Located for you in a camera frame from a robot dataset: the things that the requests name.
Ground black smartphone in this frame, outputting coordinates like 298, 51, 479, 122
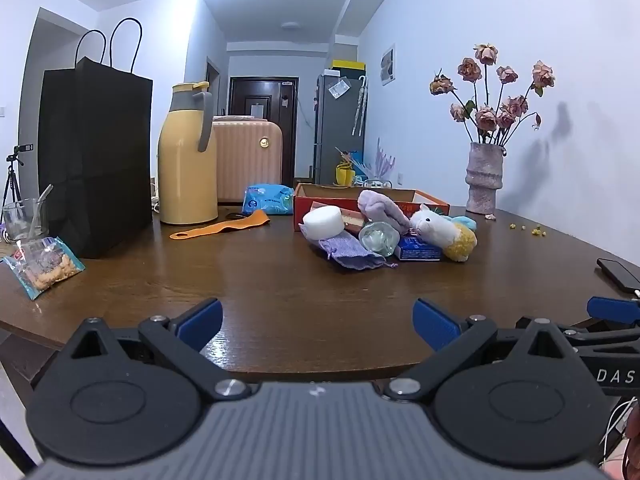
596, 258, 640, 293

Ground spoon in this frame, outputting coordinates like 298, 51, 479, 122
30, 184, 54, 238

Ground wall picture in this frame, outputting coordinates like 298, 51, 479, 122
380, 44, 397, 86

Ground dried rose bouquet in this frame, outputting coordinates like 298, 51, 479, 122
428, 43, 557, 147

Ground glass cup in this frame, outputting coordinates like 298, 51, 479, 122
2, 197, 49, 243

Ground black paper bag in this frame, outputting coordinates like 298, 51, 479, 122
37, 18, 155, 260

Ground grey refrigerator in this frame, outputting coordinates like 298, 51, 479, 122
314, 74, 367, 187

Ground red cardboard box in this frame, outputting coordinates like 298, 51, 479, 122
293, 182, 451, 233

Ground scattered yellow flower buds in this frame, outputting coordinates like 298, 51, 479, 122
507, 222, 548, 238

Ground yellow thermos jug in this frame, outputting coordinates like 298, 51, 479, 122
157, 81, 219, 226

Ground pink suitcase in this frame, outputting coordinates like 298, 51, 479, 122
212, 116, 283, 205

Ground lavender knit cloth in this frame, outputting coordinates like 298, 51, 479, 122
357, 189, 412, 236

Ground white and yellow alpaca plush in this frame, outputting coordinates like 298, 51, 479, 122
409, 203, 479, 263

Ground folded white umbrella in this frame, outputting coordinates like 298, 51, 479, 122
351, 76, 368, 137

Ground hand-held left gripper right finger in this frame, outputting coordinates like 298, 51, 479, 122
389, 298, 583, 402

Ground black tripod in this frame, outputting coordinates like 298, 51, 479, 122
0, 154, 23, 231

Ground blue packet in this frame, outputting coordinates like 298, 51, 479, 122
395, 234, 446, 262

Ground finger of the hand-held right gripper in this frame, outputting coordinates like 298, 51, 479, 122
515, 316, 640, 348
586, 296, 640, 326

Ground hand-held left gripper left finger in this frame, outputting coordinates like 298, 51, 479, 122
59, 298, 251, 402

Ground purple drawstring pouch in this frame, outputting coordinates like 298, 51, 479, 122
318, 232, 399, 272

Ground white cables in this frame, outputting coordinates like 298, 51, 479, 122
602, 399, 640, 463

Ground blue wet wipes pack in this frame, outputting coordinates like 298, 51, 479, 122
242, 185, 296, 216

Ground dark wooden door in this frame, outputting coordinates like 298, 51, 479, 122
229, 76, 299, 183

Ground orange strap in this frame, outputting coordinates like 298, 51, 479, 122
169, 209, 271, 240

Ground white sponge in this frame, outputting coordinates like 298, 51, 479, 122
303, 206, 348, 241

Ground pink ceramic vase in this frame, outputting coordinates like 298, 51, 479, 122
465, 141, 507, 216

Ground clear snack bag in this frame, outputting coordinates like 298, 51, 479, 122
2, 236, 86, 301

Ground purple decorative grass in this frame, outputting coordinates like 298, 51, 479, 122
372, 137, 396, 181

